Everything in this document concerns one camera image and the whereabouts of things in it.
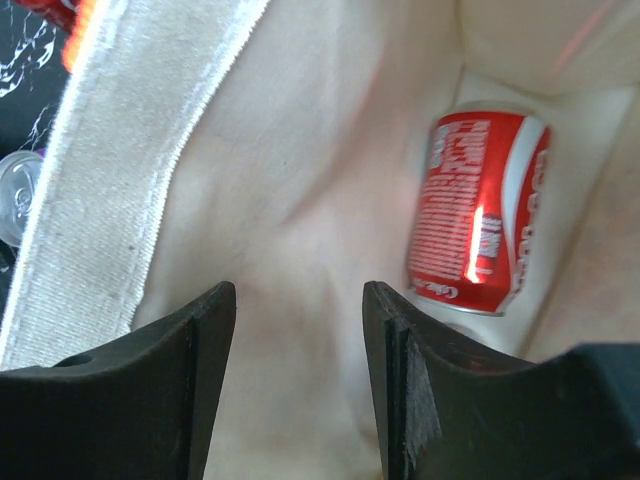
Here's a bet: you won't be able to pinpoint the red cola can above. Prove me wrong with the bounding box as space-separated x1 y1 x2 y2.
407 102 552 316
15 0 78 33

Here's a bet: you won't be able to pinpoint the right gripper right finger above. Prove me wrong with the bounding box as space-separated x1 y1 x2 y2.
362 281 639 479

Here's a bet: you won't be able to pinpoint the beige canvas bag orange handles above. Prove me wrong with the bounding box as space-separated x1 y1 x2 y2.
1 1 639 479

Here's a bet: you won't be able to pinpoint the purple soda can front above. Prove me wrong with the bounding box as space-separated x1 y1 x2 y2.
1 150 43 247

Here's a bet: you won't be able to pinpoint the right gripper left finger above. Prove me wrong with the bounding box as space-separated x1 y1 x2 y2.
1 282 236 479

